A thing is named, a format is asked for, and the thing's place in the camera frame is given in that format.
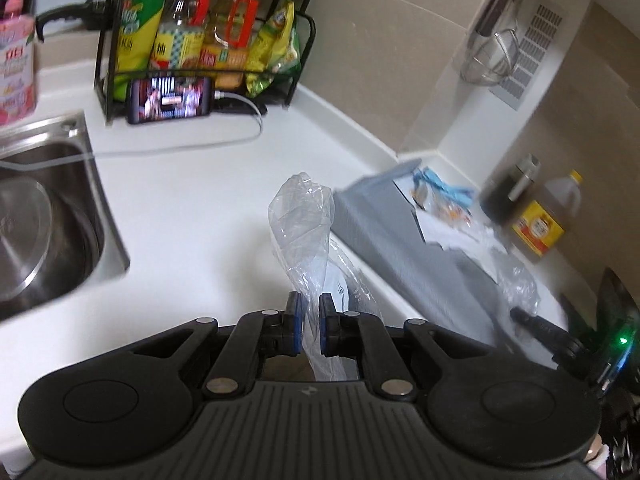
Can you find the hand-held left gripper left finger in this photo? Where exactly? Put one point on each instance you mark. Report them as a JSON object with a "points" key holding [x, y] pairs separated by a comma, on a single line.
{"points": [[295, 325]]}

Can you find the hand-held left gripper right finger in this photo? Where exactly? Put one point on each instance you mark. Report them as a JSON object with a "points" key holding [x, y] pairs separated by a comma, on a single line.
{"points": [[326, 325]]}

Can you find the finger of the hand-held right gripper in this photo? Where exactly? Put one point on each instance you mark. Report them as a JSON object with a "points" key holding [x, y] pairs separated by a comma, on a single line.
{"points": [[545, 332]]}

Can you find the clear plastic wrap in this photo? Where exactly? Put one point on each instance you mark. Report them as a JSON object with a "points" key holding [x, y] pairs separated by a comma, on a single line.
{"points": [[520, 285]]}

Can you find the clear plastic bag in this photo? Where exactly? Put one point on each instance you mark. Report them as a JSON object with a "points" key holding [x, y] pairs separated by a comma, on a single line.
{"points": [[300, 220]]}

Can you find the white paper sheet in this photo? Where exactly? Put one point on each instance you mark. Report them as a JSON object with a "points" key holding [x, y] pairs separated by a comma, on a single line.
{"points": [[450, 237]]}

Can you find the white orange printed wrapper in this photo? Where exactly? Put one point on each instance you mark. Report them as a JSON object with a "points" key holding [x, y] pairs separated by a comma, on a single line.
{"points": [[450, 212]]}

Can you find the grey ribbed mat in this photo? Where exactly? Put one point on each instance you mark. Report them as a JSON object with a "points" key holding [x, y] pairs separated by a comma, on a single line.
{"points": [[400, 260]]}

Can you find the amber bottle yellow label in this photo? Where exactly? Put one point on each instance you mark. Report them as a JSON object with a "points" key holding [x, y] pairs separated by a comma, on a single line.
{"points": [[542, 225]]}

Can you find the dark sauce bottle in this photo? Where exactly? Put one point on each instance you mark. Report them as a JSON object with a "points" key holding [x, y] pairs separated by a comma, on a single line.
{"points": [[505, 195]]}

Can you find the light blue wrapper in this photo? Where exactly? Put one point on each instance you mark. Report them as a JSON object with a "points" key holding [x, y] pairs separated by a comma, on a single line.
{"points": [[445, 187]]}

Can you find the stainless steel sink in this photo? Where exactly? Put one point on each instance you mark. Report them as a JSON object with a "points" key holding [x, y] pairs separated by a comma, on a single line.
{"points": [[100, 200]]}

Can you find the black smartphone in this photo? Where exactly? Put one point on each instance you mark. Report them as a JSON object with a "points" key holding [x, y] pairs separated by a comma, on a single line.
{"points": [[170, 99]]}

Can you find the metal bowl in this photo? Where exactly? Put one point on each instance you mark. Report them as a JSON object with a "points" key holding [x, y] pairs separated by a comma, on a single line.
{"points": [[30, 240]]}

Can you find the metal mesh strainer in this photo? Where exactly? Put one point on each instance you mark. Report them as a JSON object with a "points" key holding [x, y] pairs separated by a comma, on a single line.
{"points": [[487, 60]]}

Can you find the yellow green seasoning bag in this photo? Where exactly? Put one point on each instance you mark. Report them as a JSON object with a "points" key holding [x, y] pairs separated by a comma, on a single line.
{"points": [[272, 45]]}

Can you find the clear bottle red cap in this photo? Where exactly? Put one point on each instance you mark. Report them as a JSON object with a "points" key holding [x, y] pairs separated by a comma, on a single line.
{"points": [[180, 45]]}

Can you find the green yellow plastic bottle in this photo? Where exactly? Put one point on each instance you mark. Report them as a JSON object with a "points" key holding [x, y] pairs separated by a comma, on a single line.
{"points": [[137, 20]]}

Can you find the pink soap bottle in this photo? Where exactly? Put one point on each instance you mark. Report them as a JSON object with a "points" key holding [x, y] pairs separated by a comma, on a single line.
{"points": [[17, 70]]}

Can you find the white wall vent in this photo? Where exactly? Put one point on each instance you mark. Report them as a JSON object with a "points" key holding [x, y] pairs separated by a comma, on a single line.
{"points": [[540, 45]]}

